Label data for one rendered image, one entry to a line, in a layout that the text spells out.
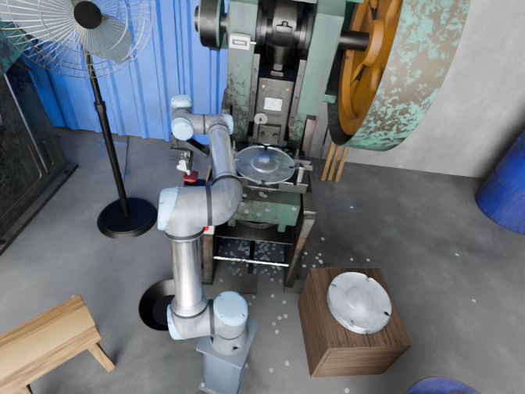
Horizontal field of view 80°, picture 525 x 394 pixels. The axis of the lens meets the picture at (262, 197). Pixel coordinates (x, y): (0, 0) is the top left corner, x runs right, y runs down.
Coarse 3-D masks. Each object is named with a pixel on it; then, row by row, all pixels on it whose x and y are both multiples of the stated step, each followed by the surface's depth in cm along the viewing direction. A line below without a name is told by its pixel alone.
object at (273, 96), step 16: (272, 80) 126; (288, 80) 127; (256, 96) 131; (272, 96) 131; (288, 96) 130; (256, 112) 136; (272, 112) 135; (288, 112) 135; (256, 128) 141; (272, 128) 137
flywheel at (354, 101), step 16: (368, 0) 136; (384, 0) 118; (400, 0) 110; (352, 16) 148; (368, 16) 135; (384, 16) 116; (368, 32) 122; (384, 32) 114; (368, 48) 119; (384, 48) 112; (352, 64) 151; (368, 64) 124; (384, 64) 110; (352, 80) 148; (368, 80) 126; (352, 96) 145; (368, 96) 123; (352, 112) 141; (352, 128) 127
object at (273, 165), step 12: (240, 156) 151; (252, 156) 152; (264, 156) 152; (276, 156) 154; (288, 156) 155; (240, 168) 144; (252, 168) 145; (264, 168) 145; (276, 168) 147; (288, 168) 148; (252, 180) 138; (276, 180) 141
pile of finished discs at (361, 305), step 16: (352, 272) 156; (336, 288) 149; (352, 288) 149; (368, 288) 151; (336, 304) 142; (352, 304) 143; (368, 304) 144; (384, 304) 145; (352, 320) 138; (368, 320) 138; (384, 320) 139
